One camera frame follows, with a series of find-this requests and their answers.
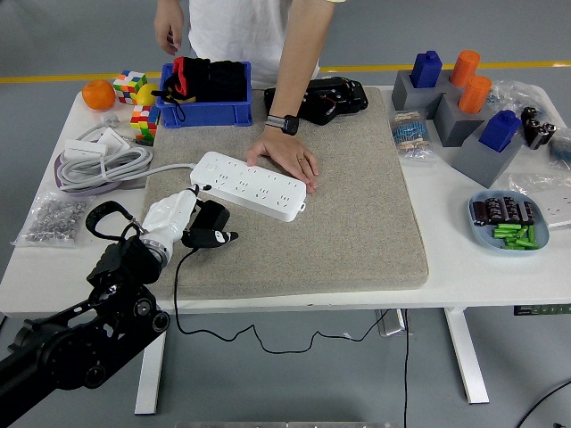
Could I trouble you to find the white power strip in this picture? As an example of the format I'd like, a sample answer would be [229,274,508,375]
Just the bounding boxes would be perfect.
[189,151,308,223]

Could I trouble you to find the black wrist watch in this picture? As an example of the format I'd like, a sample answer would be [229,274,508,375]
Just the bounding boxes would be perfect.
[265,113,300,136]

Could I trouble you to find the purple tape ring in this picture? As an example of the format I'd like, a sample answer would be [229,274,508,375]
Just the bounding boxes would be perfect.
[53,155,130,197]

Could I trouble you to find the bag of blue parts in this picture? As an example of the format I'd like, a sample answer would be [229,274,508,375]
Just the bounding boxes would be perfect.
[547,128,571,170]

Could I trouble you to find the clear plastic bag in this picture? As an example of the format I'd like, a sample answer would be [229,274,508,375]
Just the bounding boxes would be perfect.
[484,78,552,118]

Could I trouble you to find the blue plastic bin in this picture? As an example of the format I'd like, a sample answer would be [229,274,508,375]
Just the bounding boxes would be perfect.
[159,61,253,129]

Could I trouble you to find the person's right hand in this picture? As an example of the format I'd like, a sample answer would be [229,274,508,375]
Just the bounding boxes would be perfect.
[153,4,185,57]

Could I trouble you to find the black electronic housing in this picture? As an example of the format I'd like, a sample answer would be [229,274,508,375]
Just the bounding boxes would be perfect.
[262,76,369,127]

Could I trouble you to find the white switch plate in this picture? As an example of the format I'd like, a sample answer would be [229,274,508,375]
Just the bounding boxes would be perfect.
[97,128,131,152]

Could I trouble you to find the black floor cable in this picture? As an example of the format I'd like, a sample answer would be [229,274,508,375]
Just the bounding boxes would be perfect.
[402,309,410,428]
[517,378,571,428]

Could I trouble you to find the clear bag of screws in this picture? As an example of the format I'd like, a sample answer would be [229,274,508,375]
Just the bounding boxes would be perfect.
[11,192,89,249]

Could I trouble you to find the blue square peg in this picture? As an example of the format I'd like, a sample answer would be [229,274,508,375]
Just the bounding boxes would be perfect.
[477,110,522,152]
[409,50,443,89]

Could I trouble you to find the bag of resistors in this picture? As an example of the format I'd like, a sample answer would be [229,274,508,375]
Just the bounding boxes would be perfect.
[388,109,436,166]

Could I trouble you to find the grey-brown mat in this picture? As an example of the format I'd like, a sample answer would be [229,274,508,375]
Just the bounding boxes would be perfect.
[128,86,430,300]

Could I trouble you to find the black plug adapter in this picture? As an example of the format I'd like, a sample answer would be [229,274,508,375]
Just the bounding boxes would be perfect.
[191,199,232,233]

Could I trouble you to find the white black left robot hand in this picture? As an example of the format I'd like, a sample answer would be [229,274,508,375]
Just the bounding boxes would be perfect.
[141,182,240,250]

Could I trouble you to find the colourful puzzle cube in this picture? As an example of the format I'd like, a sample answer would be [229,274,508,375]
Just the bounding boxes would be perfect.
[112,70,148,106]
[129,104,161,144]

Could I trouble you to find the orange cylinder peg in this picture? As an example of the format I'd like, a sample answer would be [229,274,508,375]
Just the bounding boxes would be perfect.
[449,49,482,88]
[457,75,492,115]

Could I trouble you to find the person's left hand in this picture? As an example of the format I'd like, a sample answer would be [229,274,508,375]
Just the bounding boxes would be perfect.
[245,128,320,195]

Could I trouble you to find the yellow lemon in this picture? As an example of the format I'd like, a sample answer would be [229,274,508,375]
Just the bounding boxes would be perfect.
[135,82,161,108]

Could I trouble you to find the white rectangular box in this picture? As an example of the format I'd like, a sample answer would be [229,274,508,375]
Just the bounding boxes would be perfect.
[64,138,108,161]

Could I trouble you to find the grey block holder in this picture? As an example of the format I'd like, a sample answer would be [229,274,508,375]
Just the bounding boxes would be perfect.
[450,128,525,189]
[391,69,451,120]
[433,91,492,148]

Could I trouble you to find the orange fruit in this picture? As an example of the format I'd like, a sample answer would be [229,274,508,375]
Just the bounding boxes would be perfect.
[81,78,117,111]

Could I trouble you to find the large black capacitor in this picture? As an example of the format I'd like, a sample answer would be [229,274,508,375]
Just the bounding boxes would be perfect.
[529,120,558,151]
[519,105,544,131]

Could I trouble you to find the light blue plate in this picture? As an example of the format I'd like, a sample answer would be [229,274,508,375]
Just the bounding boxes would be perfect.
[467,189,550,256]

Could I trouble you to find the grey-white coiled power cable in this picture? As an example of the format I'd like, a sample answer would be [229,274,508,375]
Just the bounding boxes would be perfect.
[56,111,196,193]

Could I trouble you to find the white table leg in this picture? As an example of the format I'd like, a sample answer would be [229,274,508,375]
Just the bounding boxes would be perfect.
[443,306,491,406]
[134,332,170,416]

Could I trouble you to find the black foam stack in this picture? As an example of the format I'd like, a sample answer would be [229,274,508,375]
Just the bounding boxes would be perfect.
[207,60,247,103]

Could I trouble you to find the person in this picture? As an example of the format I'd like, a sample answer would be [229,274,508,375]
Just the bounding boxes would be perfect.
[153,0,338,195]

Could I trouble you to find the black plug cord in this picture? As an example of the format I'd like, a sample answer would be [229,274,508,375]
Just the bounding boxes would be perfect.
[172,247,392,356]

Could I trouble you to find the table control panel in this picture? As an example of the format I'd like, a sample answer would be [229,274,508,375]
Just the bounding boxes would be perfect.
[512,303,571,317]

